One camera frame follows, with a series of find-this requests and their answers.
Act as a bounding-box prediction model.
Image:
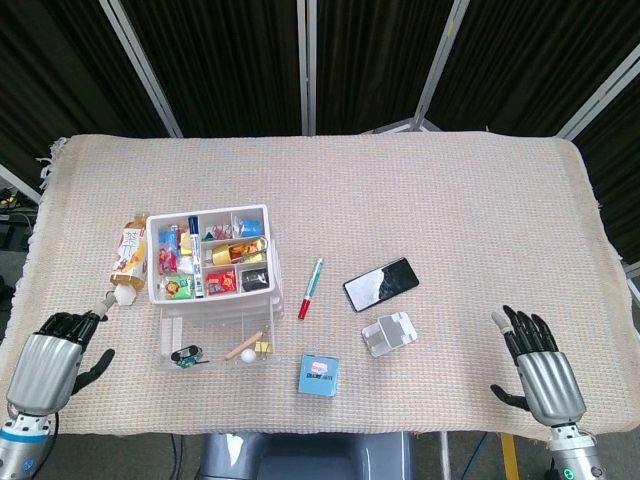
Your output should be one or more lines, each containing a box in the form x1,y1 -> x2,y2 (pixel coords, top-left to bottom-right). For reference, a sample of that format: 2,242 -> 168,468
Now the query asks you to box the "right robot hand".
489,304 -> 587,427

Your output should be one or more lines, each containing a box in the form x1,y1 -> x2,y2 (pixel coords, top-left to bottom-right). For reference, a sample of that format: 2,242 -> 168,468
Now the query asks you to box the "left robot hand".
5,292 -> 117,417

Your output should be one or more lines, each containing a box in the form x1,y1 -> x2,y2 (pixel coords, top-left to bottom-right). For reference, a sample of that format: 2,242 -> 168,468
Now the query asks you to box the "clear plastic storage box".
158,299 -> 278,372

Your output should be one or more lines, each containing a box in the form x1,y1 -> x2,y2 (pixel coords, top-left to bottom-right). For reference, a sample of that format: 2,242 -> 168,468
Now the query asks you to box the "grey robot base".
199,432 -> 416,480

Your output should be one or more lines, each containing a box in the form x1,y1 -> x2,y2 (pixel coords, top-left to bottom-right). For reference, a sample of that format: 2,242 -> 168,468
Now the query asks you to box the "white plastic drawer organizer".
146,203 -> 285,321

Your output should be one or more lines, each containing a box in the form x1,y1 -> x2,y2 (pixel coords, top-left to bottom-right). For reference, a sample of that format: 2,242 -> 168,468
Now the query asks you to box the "black snack packet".
239,267 -> 271,292

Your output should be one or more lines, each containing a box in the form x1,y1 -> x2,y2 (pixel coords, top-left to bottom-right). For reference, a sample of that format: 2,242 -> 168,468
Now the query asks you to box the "blue cube cardboard box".
297,353 -> 342,400

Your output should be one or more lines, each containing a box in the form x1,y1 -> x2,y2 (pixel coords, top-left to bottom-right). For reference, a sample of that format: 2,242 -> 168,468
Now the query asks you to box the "green circuit board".
169,343 -> 205,370

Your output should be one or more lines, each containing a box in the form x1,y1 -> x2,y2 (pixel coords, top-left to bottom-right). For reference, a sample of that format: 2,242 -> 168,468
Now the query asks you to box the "green lion snack packet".
162,274 -> 196,300

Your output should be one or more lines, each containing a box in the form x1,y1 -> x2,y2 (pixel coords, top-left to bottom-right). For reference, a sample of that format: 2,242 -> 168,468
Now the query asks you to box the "white phone stand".
360,311 -> 419,359

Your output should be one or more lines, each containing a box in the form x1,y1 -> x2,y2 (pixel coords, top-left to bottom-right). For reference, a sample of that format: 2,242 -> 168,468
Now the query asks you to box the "blue capped whiteboard marker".
187,214 -> 205,300

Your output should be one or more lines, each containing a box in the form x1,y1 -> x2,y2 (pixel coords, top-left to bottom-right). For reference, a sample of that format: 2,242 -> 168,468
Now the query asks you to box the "beige woven tablecloth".
3,132 -> 632,442

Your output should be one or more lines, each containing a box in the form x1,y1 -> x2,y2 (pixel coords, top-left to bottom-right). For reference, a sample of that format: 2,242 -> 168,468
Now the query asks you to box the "red lion snack packet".
204,268 -> 238,295

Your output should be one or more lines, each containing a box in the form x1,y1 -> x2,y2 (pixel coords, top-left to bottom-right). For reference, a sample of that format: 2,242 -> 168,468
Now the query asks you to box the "black smartphone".
342,256 -> 421,314

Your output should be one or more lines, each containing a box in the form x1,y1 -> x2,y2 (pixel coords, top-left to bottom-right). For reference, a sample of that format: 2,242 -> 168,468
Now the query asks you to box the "wooden stick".
224,329 -> 265,362

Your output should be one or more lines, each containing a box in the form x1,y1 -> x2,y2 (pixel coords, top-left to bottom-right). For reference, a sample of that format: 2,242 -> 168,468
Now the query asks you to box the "gold binder clip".
252,324 -> 277,357

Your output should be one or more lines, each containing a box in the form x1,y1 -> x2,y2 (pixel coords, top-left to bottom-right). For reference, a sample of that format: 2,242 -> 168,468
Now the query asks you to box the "blue plastic piece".
234,216 -> 265,239

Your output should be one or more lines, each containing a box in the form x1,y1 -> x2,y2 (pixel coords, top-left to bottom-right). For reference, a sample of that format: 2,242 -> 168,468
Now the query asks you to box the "red capped whiteboard marker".
297,257 -> 325,321

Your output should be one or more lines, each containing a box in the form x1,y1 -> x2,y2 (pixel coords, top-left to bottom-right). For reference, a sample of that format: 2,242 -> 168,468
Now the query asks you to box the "black folding partition screen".
0,0 -> 640,261

